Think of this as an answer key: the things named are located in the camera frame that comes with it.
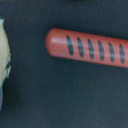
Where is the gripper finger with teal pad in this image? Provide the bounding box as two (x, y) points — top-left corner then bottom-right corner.
(0, 19), (11, 109)

